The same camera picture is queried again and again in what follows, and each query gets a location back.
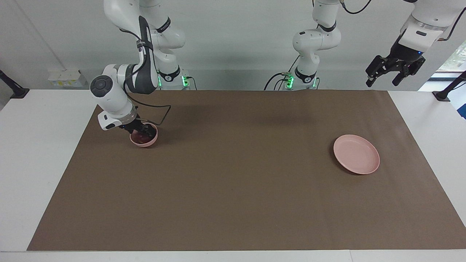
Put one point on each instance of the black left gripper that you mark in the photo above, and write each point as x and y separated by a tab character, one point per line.
400	60

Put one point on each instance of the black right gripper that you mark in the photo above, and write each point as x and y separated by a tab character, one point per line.
136	127

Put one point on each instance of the dark red apple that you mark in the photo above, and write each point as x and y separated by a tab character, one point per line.
140	138

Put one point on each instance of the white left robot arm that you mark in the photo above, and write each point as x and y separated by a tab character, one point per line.
316	40

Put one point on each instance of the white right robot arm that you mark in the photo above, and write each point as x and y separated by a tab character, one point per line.
109	98

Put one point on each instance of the pink bowl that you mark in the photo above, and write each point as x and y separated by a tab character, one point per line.
145	144

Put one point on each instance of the pink round plate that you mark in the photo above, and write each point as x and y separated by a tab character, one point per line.
356	154

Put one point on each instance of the black clamp stand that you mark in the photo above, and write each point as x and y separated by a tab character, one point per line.
16	91
446	92

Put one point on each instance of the window with green view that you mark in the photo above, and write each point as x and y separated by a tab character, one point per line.
455	60

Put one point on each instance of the blue object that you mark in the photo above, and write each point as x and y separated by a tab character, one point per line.
463	111

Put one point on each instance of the brown table mat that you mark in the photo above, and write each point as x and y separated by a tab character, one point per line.
233	189

